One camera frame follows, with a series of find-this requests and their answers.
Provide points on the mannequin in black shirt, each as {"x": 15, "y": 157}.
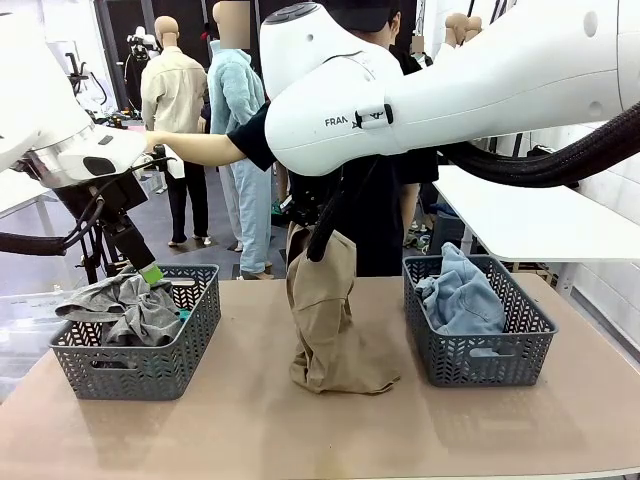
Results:
{"x": 474, "y": 29}

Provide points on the person in black t-shirt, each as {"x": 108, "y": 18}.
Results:
{"x": 380, "y": 215}

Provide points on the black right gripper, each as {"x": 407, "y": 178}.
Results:
{"x": 304, "y": 215}

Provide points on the person's right forearm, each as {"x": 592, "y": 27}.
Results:
{"x": 185, "y": 148}

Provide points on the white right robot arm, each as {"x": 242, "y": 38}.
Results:
{"x": 450, "y": 90}

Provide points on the person's right hand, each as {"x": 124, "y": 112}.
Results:
{"x": 155, "y": 141}

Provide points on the small white side table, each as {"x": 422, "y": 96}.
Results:
{"x": 20, "y": 192}

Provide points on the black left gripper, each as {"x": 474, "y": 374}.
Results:
{"x": 131, "y": 245}

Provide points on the large white table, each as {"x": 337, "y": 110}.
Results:
{"x": 525, "y": 220}

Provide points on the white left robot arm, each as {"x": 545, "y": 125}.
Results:
{"x": 30, "y": 100}

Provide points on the teal green shirt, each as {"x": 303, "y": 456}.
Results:
{"x": 184, "y": 315}

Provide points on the grey t-shirt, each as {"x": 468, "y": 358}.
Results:
{"x": 140, "y": 315}

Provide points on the mannequin in blue fleece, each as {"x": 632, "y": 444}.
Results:
{"x": 240, "y": 100}

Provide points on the mannequin in cream jacket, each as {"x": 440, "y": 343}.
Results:
{"x": 175, "y": 100}

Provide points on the grey plastic woven basket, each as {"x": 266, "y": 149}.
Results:
{"x": 135, "y": 380}
{"x": 480, "y": 370}

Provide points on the mannequin in white shirt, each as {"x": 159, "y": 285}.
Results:
{"x": 455, "y": 30}

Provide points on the light blue denim shorts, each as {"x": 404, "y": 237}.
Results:
{"x": 465, "y": 300}

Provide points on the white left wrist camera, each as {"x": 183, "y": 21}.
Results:
{"x": 172, "y": 167}

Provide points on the clear plastic storage box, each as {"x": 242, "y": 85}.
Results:
{"x": 25, "y": 315}

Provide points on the beige khaki shorts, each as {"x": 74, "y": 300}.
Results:
{"x": 325, "y": 325}

